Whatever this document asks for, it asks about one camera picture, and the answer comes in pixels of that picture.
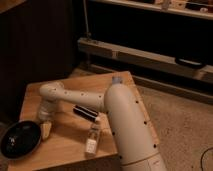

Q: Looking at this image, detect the black ceramic bowl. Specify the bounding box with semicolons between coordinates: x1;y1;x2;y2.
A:
0;120;41;160

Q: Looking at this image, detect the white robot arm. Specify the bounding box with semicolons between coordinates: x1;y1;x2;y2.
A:
38;82;167;171

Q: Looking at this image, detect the wooden folding table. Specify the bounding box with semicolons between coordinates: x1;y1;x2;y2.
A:
8;71;159;171

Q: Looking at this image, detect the black cylindrical speaker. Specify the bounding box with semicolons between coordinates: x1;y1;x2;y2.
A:
73;105;100;122

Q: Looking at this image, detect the white rectangular remote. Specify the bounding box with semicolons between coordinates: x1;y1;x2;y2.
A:
85;123;101;157

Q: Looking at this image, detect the small grey remote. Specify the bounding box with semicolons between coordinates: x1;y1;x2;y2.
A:
112;76;123;84

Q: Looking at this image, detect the metal pole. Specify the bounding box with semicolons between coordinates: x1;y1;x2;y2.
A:
83;0;91;40

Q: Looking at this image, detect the long grey case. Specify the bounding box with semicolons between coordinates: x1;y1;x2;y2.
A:
78;38;213;84

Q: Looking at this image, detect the black case handle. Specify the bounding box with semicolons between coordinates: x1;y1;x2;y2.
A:
175;58;206;69

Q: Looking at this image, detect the black cable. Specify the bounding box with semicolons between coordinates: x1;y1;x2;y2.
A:
200;146;213;171

